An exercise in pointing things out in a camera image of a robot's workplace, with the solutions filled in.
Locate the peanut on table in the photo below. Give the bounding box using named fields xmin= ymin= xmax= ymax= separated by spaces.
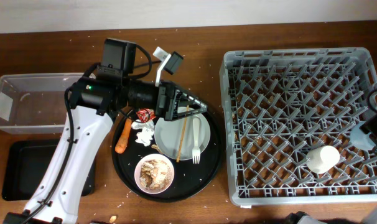
xmin=109 ymin=215 xmax=117 ymax=223

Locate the round black tray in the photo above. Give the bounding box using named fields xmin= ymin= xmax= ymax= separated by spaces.
xmin=111 ymin=111 xmax=225 ymax=202

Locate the red snack wrapper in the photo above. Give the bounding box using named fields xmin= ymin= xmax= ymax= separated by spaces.
xmin=136 ymin=109 xmax=156 ymax=123

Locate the small blue bowl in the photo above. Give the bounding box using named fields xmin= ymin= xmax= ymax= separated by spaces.
xmin=350 ymin=121 xmax=376 ymax=151

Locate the clear plastic bin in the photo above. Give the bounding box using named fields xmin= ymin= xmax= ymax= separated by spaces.
xmin=0 ymin=73 xmax=82 ymax=134

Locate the grey plastic dishwasher rack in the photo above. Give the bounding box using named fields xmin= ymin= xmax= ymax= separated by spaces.
xmin=220 ymin=47 xmax=377 ymax=207

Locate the wooden chopstick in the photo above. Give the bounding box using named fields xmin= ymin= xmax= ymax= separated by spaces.
xmin=176 ymin=118 xmax=187 ymax=163

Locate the orange carrot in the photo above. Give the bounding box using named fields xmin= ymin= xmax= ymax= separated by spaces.
xmin=115 ymin=118 xmax=133 ymax=154

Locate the white plastic fork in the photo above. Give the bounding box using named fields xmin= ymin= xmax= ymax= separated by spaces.
xmin=192 ymin=117 xmax=200 ymax=164

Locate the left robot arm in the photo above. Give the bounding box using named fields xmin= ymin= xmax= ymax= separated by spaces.
xmin=3 ymin=38 xmax=208 ymax=223

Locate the white paper cup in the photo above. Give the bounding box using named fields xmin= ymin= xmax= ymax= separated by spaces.
xmin=306 ymin=146 xmax=340 ymax=174

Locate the black rectangular tray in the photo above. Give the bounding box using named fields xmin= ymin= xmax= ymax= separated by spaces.
xmin=1 ymin=139 xmax=96 ymax=202

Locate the white tissue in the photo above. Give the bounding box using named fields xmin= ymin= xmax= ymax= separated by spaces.
xmin=131 ymin=120 xmax=155 ymax=147

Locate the grey round plate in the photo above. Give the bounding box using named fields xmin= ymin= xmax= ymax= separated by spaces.
xmin=154 ymin=114 xmax=211 ymax=161

